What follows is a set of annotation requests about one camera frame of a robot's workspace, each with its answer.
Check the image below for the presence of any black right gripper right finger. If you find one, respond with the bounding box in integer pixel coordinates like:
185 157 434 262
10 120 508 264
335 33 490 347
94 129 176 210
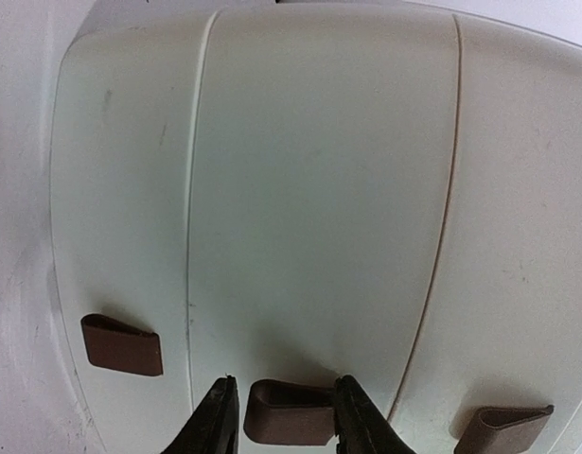
332 375 414 454

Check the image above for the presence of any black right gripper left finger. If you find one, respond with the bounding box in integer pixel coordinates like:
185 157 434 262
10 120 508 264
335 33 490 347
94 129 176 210
162 375 238 454

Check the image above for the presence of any white three-drawer storage cabinet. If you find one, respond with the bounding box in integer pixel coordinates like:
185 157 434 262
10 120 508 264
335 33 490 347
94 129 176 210
50 4 582 453

